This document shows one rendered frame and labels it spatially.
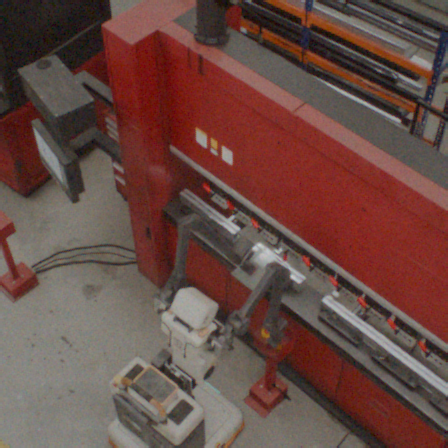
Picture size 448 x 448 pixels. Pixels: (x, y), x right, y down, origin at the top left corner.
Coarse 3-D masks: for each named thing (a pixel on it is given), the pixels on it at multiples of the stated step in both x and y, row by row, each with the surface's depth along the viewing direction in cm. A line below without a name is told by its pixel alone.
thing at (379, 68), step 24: (264, 24) 617; (288, 24) 611; (312, 24) 613; (312, 48) 598; (336, 48) 592; (360, 48) 594; (360, 72) 580; (384, 72) 573; (408, 72) 576; (408, 96) 563
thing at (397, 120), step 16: (240, 32) 669; (272, 32) 669; (272, 48) 655; (336, 64) 641; (336, 80) 628; (368, 80) 631; (352, 96) 612; (368, 96) 616; (384, 112) 600; (400, 112) 604
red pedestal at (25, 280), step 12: (0, 216) 530; (0, 228) 524; (12, 228) 532; (0, 240) 530; (12, 264) 566; (24, 264) 589; (12, 276) 576; (24, 276) 581; (36, 276) 586; (0, 288) 588; (12, 288) 575; (24, 288) 583; (12, 300) 581
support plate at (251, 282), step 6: (258, 252) 484; (252, 258) 482; (234, 270) 476; (240, 270) 476; (258, 270) 476; (264, 270) 476; (234, 276) 473; (240, 276) 473; (246, 276) 473; (252, 276) 473; (258, 276) 473; (246, 282) 470; (252, 282) 470; (258, 282) 470; (252, 288) 467
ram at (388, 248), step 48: (192, 96) 436; (192, 144) 468; (240, 144) 429; (288, 144) 396; (240, 192) 459; (288, 192) 422; (336, 192) 390; (336, 240) 415; (384, 240) 384; (432, 240) 357; (384, 288) 408; (432, 288) 378
